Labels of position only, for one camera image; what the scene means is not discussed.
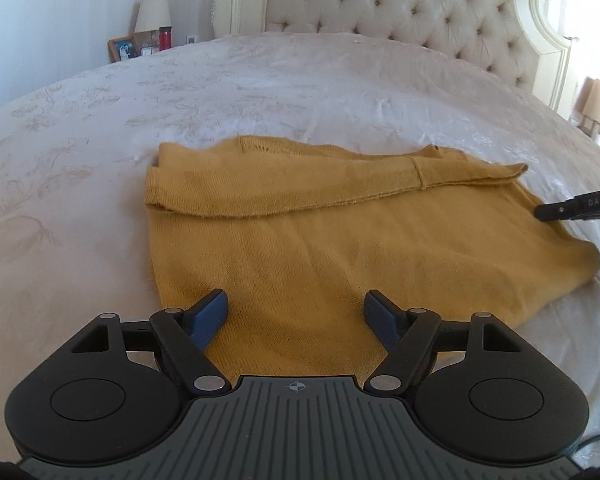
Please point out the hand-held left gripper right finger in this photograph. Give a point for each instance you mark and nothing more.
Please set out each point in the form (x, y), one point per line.
(382, 317)

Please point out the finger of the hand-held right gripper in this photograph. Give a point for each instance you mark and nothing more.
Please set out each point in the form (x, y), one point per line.
(580, 207)

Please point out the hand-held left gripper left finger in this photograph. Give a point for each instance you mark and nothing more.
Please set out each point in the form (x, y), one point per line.
(210, 312)

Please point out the yellow knit sweater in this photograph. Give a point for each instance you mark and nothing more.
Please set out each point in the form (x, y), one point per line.
(320, 250)

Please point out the beige shade table lamp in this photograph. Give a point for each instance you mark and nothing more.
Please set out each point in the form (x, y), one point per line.
(597, 102)

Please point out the white floral bedspread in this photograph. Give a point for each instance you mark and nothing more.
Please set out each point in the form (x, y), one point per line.
(105, 135)

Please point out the beige tufted headboard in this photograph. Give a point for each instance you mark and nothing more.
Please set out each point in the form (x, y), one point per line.
(405, 5)

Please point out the small desk clock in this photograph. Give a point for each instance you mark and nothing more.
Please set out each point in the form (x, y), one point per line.
(148, 51)

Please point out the red bottle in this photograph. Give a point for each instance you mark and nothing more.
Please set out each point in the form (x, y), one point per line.
(165, 40)

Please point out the white shade table lamp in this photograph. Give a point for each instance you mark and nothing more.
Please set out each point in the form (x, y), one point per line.
(152, 10)

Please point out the wooden picture frame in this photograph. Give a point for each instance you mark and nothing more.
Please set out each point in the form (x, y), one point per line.
(123, 50)

